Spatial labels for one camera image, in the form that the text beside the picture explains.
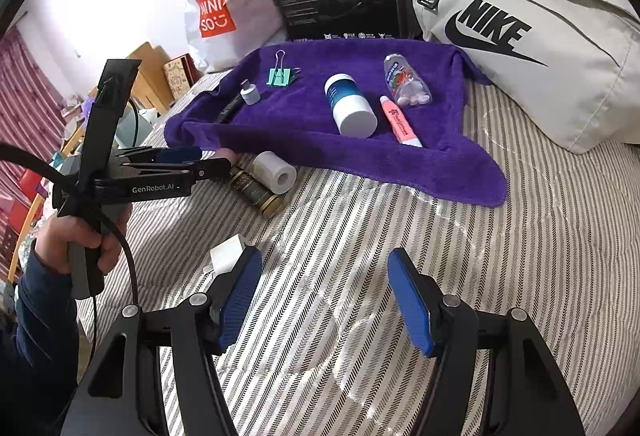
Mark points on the person's left hand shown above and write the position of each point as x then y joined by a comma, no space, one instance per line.
75,233

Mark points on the purple towel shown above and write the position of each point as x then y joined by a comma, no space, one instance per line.
310,141

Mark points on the person's left forearm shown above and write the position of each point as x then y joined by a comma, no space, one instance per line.
40,341

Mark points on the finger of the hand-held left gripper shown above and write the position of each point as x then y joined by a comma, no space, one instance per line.
210,168
177,155

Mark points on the grey sports bag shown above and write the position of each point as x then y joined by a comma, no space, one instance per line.
575,81

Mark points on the wooden headboard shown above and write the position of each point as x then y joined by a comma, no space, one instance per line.
150,81

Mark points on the small white jar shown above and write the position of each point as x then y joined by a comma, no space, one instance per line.
272,171

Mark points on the dark brown bottle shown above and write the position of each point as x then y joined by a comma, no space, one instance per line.
252,188

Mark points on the black tube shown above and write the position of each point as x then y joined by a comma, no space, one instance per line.
229,109

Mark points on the pink tube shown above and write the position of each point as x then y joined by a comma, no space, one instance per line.
397,119

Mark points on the white charger plug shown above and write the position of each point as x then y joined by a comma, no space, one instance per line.
227,256

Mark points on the pink striped curtain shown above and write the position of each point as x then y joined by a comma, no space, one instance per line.
20,91

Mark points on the white bottle with blue label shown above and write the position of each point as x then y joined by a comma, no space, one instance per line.
352,111

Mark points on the clear pill bottle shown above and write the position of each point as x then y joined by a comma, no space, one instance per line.
402,81

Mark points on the green binder clip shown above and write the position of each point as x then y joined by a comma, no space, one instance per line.
280,77

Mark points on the small white round cap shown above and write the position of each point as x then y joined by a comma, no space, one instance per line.
250,95

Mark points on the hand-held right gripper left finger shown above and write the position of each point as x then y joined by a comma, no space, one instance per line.
240,296

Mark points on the striped grey bedspread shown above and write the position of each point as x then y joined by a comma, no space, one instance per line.
500,266

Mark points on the patterned notebook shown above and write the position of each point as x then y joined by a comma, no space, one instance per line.
175,74

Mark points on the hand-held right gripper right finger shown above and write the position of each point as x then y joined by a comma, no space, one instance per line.
410,301

